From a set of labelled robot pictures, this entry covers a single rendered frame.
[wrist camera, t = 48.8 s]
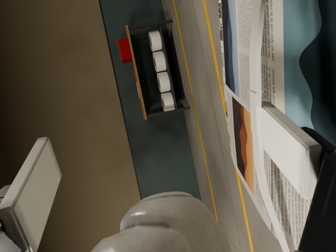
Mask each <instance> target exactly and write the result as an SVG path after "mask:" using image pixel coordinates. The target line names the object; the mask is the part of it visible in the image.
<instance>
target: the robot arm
mask: <svg viewBox="0 0 336 252"><path fill-rule="evenodd" d="M261 130H262V147H263V149H264V150H265V151H266V153H267V154H268V155H269V156H270V158H271V159H272V160H273V161H274V163H275V164H276V165H277V166H278V168H279V169H280V170H281V172H282V173H283V174H284V175H285V177H286V178H287V179H288V180H289V182H290V183H291V184H292V185H293V187H294V188H295V189H296V190H297V192H298V193H299V194H300V196H301V197H302V198H303V199H305V200H309V199H312V201H311V204H310V208H309V211H308V215H307V218H306V222H305V225H304V229H303V233H302V236H301V240H300V243H299V247H298V250H295V251H294V252H336V147H335V146H334V145H333V144H331V143H330V142H329V141H328V140H326V139H325V138H324V137H323V136H321V135H320V134H319V133H318V132H316V131H315V130H314V129H311V128H309V127H306V126H304V127H299V126H298V125H296V124H295V123H294V122H293V121H292V120H291V119H289V118H288V117H287V116H286V115H285V114H284V113H282V112H281V111H280V110H279V109H278V108H276V107H275V106H274V105H273V104H272V103H271V102H269V101H268V100H267V99H266V98H265V97H263V96H262V97H261ZM61 177H62V174H61V171H60V168H59V165H58V162H57V159H56V156H55V153H54V150H53V148H52V145H51V142H50V139H49V138H47V137H41V138H38V139H37V141H36V142H35V144H34V146H33V148H32V149H31V151H30V153H29V154H28V156H27V158H26V160H25V161H24V163H23V165H22V167H21V168H20V170H19V172H18V174H17V175H16V177H15V179H14V181H13V182H12V184H10V185H5V186H4V187H3V188H2V189H1V190H0V252H37V250H38V247H39V244H40V241H41V238H42V235H43V232H44V229H45V226H46V223H47V220H48V217H49V214H50V211H51V207H52V204H53V201H54V198H55V195H56V192H57V189H58V186H59V183H60V180H61ZM91 252H232V250H231V247H230V245H229V242H228V240H227V238H226V236H225V234H224V232H223V230H222V228H221V227H220V225H219V223H218V222H217V220H216V219H215V217H214V216H213V214H212V213H211V212H210V210H209V209H208V208H207V207H206V206H205V205H204V204H203V202H202V201H201V200H199V199H197V198H195V197H193V196H192V195H191V194H189V193H186V192H181V191H171V192H163V193H158V194H154V195H151V196H148V197H146V198H144V199H142V200H140V201H139V202H138V203H137V204H135V205H134V206H132V207H131V208H130V209H129V210H128V212H127V213H126V214H125V216H124V217H123V219H122V220H121V222H120V232H119V233H117V234H115V235H112V236H110V237H107V238H104V239H102V240H101V241H100V242H99V243H98V244H97V245H96V246H95V247H94V249H93V250H92V251H91Z"/></svg>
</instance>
